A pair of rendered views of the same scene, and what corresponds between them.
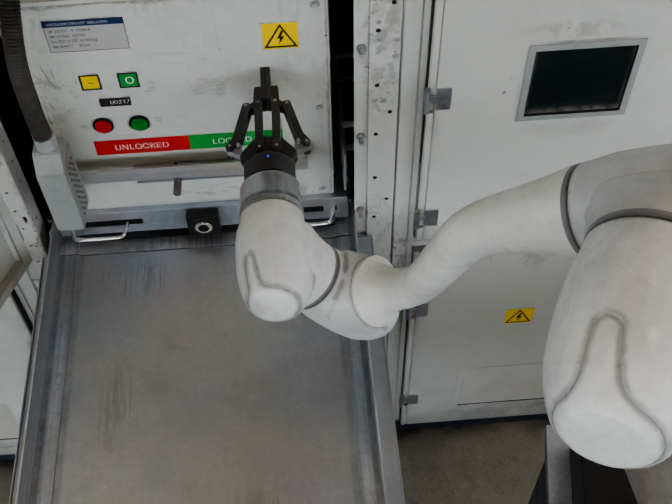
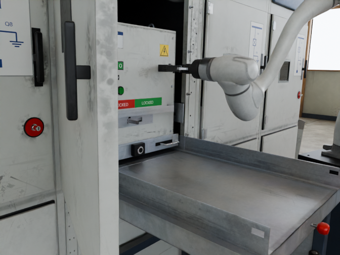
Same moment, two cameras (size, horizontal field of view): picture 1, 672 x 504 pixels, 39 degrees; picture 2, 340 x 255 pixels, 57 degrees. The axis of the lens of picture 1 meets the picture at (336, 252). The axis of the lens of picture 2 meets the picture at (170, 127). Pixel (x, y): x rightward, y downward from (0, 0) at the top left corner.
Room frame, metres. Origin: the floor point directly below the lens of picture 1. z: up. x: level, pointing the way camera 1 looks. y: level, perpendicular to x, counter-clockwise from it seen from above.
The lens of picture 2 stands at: (0.11, 1.05, 1.23)
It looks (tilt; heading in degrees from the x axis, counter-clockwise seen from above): 11 degrees down; 315
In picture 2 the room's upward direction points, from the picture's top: 1 degrees clockwise
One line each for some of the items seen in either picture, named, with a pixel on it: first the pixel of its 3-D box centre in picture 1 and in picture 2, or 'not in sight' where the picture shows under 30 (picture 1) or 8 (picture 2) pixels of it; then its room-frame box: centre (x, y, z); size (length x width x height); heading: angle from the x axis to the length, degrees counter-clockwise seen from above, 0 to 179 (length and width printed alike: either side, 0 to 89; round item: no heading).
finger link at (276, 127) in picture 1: (276, 129); not in sight; (1.00, 0.08, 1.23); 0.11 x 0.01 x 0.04; 1
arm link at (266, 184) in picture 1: (271, 201); (209, 69); (0.86, 0.09, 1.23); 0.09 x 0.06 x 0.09; 93
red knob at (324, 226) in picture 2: not in sight; (320, 227); (0.37, 0.20, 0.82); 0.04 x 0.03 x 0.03; 3
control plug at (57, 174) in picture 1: (61, 180); not in sight; (1.04, 0.45, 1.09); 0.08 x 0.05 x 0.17; 3
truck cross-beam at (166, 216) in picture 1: (203, 206); (132, 147); (1.13, 0.25, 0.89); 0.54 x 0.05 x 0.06; 93
